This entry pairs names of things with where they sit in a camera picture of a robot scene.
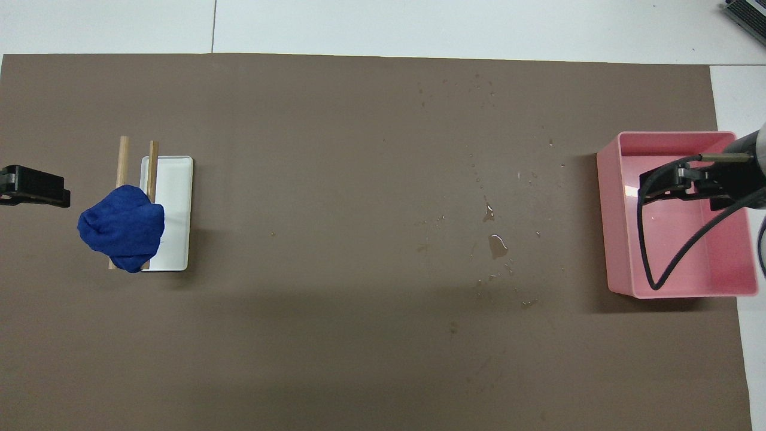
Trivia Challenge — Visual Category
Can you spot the pink plastic bin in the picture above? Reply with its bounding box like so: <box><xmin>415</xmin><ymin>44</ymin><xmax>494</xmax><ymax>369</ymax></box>
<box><xmin>596</xmin><ymin>131</ymin><xmax>759</xmax><ymax>299</ymax></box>

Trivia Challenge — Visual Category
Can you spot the blue towel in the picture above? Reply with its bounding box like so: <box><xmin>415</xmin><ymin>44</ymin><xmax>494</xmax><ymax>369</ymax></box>
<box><xmin>77</xmin><ymin>184</ymin><xmax>165</xmax><ymax>274</ymax></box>

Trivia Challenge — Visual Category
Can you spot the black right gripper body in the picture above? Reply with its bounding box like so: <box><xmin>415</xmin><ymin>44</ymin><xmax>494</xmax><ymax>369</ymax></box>
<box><xmin>694</xmin><ymin>158</ymin><xmax>766</xmax><ymax>211</ymax></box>

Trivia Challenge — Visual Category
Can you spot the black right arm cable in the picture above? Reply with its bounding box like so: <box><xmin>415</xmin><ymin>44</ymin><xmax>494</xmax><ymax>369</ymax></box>
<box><xmin>637</xmin><ymin>153</ymin><xmax>766</xmax><ymax>292</ymax></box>

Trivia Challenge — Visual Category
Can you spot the dark striped device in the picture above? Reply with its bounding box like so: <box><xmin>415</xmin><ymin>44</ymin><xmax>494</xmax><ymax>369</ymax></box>
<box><xmin>721</xmin><ymin>0</ymin><xmax>766</xmax><ymax>40</ymax></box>

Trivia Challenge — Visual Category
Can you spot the wooden rod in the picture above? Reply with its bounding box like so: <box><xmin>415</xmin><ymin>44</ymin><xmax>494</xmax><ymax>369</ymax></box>
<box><xmin>108</xmin><ymin>136</ymin><xmax>130</xmax><ymax>270</ymax></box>
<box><xmin>141</xmin><ymin>141</ymin><xmax>160</xmax><ymax>270</ymax></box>

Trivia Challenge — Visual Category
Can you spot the brown table mat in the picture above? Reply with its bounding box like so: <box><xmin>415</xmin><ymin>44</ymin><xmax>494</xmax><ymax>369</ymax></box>
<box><xmin>0</xmin><ymin>53</ymin><xmax>753</xmax><ymax>431</ymax></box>

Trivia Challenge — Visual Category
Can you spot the white rack tray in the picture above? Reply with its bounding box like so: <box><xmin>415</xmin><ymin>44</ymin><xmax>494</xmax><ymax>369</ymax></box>
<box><xmin>139</xmin><ymin>156</ymin><xmax>194</xmax><ymax>272</ymax></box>

